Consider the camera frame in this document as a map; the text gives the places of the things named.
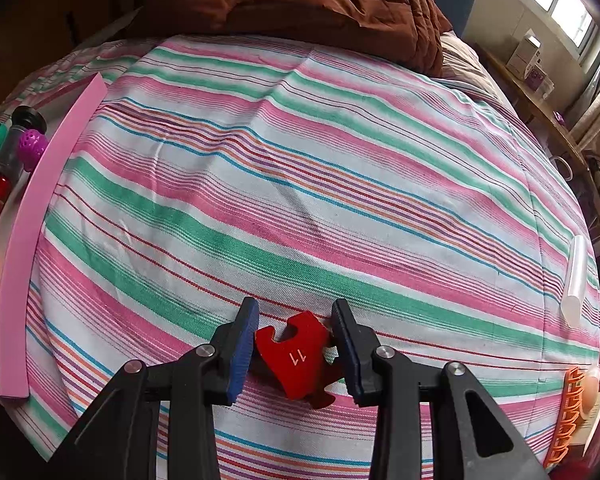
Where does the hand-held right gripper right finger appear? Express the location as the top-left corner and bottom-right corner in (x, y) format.
(331, 299), (551, 480)

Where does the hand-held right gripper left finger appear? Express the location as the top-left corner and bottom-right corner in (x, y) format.
(50, 296), (260, 480)

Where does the red puzzle piece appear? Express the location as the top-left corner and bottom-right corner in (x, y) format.
(254, 311), (346, 410)

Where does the white tray with pink rim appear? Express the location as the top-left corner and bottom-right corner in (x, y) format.
(0, 74), (108, 401)

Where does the purple plastic toy piece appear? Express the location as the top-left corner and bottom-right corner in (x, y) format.
(19, 129), (50, 171)

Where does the grey jar with black cap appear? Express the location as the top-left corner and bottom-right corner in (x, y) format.
(0, 105), (48, 188)

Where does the striped bed sheet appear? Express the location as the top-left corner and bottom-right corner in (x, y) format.
(0, 35), (600, 480)

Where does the orange plastic comb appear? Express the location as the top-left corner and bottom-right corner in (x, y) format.
(545, 366), (588, 466)

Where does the translucent white tube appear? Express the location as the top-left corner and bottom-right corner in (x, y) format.
(560, 234), (588, 323)

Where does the white item with peach ball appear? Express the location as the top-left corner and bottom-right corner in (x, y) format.
(575, 365), (600, 448)

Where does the wooden window shelf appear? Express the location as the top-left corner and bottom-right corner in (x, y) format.
(472, 40), (600, 231)

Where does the beige bedding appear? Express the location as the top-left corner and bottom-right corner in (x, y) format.
(440, 30), (506, 106)

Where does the purple carton box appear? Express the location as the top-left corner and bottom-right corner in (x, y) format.
(525, 65), (555, 98)

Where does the brown quilted duvet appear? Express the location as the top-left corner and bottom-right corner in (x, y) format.
(125, 0), (453, 78)

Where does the white carton box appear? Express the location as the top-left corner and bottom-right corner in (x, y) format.
(505, 30), (543, 78)

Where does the wooden wardrobe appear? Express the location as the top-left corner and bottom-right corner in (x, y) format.
(0, 0), (176, 91)

